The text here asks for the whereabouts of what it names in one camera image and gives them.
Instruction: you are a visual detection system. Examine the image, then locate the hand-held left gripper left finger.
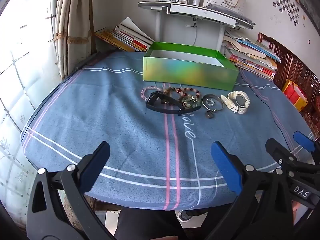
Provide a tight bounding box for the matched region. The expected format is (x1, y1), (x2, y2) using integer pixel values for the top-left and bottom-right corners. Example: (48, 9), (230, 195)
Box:
(26, 141), (118, 240)

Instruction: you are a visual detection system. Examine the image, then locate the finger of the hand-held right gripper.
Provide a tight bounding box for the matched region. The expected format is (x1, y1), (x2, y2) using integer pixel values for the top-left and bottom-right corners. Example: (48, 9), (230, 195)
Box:
(265, 138), (320, 180)
(293, 131), (320, 165)

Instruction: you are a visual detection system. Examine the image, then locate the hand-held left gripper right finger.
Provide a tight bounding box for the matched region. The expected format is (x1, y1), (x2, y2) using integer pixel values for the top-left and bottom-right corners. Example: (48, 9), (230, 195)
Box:
(205, 141), (294, 240)

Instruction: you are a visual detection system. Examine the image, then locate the white wristwatch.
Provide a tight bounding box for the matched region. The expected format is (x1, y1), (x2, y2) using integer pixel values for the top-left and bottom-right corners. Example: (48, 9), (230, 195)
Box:
(221, 91), (250, 115)

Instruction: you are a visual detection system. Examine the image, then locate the silver bangle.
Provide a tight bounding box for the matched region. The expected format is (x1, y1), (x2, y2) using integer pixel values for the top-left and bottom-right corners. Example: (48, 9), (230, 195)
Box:
(201, 94), (224, 111)

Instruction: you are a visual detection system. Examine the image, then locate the black wristwatch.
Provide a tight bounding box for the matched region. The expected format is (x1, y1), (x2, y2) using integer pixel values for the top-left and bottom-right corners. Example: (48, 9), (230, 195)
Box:
(146, 91), (184, 116)

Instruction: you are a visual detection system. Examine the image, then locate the green cardboard box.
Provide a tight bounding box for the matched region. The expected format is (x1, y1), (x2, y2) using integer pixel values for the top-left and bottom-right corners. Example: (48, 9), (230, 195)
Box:
(142, 42), (240, 91)

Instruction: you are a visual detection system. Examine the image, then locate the yellow red box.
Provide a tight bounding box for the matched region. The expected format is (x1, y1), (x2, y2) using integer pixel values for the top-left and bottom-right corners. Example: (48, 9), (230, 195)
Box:
(282, 79), (308, 112)

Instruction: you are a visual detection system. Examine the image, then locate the blue striped blanket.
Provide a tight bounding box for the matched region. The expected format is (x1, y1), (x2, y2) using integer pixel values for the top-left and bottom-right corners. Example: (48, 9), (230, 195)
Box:
(21, 50), (315, 210)

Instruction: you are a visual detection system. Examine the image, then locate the person's shoe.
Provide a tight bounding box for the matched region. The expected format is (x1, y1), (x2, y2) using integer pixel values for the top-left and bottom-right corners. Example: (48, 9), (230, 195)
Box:
(175, 209), (208, 222)

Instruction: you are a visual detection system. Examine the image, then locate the person's leg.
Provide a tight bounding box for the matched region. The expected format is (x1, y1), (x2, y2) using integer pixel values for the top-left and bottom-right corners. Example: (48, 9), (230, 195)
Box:
(114, 206), (187, 240)

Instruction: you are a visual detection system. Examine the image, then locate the tall pile of books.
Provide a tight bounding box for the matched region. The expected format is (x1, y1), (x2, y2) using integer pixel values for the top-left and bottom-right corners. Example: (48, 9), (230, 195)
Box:
(222, 30), (282, 80)

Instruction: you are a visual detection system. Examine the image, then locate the frosted window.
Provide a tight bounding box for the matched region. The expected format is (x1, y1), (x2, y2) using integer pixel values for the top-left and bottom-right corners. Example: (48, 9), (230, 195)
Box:
(0, 0), (63, 205)

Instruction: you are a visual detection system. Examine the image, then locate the leaning stack of books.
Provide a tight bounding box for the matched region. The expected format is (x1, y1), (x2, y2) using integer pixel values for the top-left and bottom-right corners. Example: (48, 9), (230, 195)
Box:
(95, 17), (155, 52)

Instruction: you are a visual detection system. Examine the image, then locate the beige curtain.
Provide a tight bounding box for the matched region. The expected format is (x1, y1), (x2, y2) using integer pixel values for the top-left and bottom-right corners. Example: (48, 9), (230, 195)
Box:
(51, 0), (94, 80)

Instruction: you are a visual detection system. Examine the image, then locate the white study desk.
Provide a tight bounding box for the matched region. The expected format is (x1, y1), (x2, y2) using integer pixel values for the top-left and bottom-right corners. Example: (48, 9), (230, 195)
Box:
(137, 1), (255, 53)

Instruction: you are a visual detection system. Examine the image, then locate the green jade charm bracelet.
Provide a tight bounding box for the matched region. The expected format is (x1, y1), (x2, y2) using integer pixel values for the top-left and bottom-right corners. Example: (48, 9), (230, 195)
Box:
(180, 96), (202, 110)

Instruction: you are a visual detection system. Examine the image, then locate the pink bead bracelet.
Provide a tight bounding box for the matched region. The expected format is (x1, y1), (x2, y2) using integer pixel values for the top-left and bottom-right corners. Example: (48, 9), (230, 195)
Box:
(140, 86), (163, 102)

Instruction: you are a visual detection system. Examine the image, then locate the red and peach bead bracelet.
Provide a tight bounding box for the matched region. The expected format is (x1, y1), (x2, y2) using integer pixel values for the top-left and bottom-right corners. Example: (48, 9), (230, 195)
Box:
(175, 87), (202, 100)

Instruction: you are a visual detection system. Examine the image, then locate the brown wooden bead bracelet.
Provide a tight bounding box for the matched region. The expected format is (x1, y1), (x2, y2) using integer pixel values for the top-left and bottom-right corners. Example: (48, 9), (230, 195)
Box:
(161, 86), (180, 100)

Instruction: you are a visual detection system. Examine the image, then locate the dark picture frame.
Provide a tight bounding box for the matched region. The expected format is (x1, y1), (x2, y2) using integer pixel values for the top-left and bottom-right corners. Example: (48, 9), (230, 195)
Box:
(286, 0), (320, 28)

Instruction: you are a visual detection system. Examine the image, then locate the wall photo collage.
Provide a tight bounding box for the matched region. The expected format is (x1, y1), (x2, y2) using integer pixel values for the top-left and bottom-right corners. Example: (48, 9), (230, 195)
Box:
(272, 0), (300, 25)

